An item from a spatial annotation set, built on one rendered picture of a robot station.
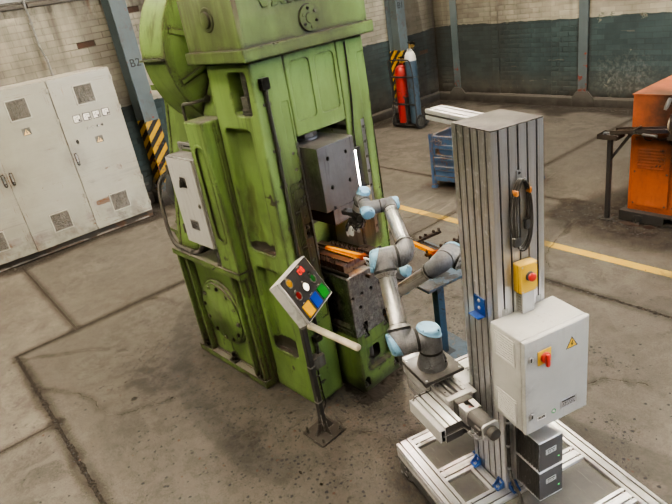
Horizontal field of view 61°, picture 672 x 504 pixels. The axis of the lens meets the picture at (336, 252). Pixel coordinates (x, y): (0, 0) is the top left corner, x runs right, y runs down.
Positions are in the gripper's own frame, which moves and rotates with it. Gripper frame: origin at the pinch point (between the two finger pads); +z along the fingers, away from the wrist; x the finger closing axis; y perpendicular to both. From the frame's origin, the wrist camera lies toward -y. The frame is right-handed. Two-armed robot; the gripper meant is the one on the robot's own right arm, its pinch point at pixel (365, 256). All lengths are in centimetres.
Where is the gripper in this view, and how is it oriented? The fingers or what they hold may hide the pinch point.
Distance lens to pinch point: 365.2
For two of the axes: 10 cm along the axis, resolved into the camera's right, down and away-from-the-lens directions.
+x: 7.1, -4.0, 5.8
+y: 1.7, 9.0, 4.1
